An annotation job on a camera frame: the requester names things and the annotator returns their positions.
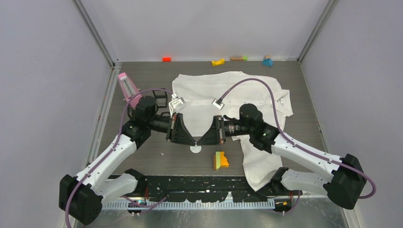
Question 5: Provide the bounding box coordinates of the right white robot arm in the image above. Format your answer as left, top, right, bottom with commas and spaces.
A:
197, 104, 368, 209

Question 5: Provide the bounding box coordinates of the black frame display box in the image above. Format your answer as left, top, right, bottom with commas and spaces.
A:
152, 89, 168, 108

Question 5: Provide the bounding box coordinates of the blue triangle block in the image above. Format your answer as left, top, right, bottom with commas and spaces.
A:
262, 55, 274, 67

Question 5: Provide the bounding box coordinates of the tan and green block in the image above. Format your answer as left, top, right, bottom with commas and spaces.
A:
230, 56, 248, 61

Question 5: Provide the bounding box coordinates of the pink metronome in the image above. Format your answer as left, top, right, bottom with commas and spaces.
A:
118, 73, 142, 109

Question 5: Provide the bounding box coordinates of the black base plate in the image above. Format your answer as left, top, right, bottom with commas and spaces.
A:
124, 169, 302, 203

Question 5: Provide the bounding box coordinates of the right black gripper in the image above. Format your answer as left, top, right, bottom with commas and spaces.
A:
198, 115, 253, 147

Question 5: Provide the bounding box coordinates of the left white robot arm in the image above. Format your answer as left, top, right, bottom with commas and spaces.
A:
59, 95, 196, 227

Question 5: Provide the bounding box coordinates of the white shirt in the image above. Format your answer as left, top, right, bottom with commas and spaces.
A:
172, 71, 293, 190

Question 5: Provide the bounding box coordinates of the orange yellow block pile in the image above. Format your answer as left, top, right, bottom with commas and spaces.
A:
213, 152, 230, 170

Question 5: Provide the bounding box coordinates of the yellow arch block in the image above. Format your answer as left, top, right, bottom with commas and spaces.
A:
211, 58, 225, 67

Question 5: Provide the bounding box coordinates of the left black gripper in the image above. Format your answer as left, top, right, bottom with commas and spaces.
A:
147, 113, 195, 146

